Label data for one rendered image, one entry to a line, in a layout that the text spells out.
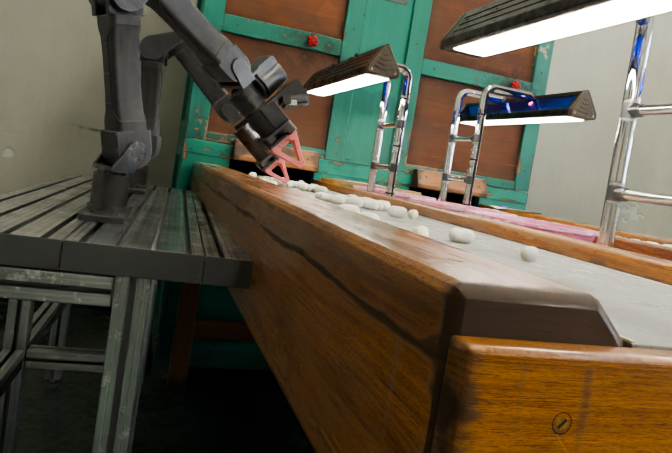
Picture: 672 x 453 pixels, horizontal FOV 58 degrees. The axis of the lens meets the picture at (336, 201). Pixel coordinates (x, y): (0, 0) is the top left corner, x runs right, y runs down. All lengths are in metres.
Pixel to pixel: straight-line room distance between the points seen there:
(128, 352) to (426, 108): 1.69
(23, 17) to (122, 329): 2.33
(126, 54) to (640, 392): 0.93
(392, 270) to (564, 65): 3.24
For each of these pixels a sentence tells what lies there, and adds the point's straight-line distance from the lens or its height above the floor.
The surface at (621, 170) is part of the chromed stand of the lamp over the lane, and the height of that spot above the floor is 0.87.
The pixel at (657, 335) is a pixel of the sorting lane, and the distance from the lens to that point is 0.44.
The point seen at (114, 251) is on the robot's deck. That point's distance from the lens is 0.84.
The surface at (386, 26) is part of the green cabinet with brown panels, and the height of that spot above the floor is 1.35.
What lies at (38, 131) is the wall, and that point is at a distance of 3.00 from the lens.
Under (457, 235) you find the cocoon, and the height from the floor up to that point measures 0.75.
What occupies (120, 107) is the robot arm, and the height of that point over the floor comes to 0.86.
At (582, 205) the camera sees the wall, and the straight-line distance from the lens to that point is 3.68.
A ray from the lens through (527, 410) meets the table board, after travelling 0.33.
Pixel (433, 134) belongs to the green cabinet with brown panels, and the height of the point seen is 1.00.
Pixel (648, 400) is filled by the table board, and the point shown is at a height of 0.72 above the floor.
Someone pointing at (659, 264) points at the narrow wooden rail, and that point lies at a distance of 0.80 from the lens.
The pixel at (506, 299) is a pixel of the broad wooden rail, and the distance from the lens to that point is 0.34.
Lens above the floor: 0.81
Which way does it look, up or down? 3 degrees down
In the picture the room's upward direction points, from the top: 9 degrees clockwise
